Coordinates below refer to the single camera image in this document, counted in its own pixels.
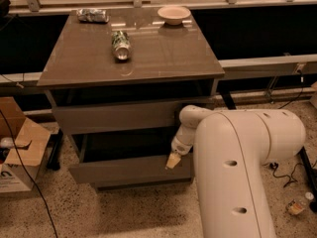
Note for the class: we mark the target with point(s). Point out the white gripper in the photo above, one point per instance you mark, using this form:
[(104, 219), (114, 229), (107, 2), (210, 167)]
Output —
[(180, 148)]

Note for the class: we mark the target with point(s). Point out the grey drawer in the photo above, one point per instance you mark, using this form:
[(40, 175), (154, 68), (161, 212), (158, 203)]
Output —
[(114, 158), (143, 184), (120, 117)]

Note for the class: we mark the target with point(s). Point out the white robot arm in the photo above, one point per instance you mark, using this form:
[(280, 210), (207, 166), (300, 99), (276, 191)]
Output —
[(229, 147)]

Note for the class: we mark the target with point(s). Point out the grey bottom drawer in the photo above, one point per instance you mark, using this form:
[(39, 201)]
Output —
[(143, 184)]

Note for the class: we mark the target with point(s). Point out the grey top drawer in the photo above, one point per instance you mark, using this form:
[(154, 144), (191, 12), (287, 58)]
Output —
[(120, 117)]

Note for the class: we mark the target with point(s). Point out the grey drawer cabinet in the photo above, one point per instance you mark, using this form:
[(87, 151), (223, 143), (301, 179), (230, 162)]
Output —
[(166, 63)]

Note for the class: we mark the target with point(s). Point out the black stand foot left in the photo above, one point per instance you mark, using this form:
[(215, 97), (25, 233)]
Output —
[(54, 147)]

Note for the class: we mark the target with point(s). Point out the plastic bottle on floor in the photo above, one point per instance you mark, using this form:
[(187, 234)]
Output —
[(299, 203)]

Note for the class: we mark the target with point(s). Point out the green soda can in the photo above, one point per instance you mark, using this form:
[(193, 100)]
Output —
[(121, 46)]

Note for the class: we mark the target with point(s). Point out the black stand base right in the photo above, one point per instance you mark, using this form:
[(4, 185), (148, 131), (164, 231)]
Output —
[(312, 177)]

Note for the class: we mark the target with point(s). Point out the white ceramic bowl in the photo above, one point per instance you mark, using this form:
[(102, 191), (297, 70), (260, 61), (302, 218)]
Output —
[(174, 15)]

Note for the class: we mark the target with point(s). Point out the cardboard box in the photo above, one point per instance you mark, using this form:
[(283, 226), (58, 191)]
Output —
[(23, 145)]

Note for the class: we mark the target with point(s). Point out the crumpled silver chip bag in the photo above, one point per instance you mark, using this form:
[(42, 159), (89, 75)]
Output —
[(92, 15)]

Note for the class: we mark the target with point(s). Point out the metal window railing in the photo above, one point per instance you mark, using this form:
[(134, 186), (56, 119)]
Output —
[(233, 68)]

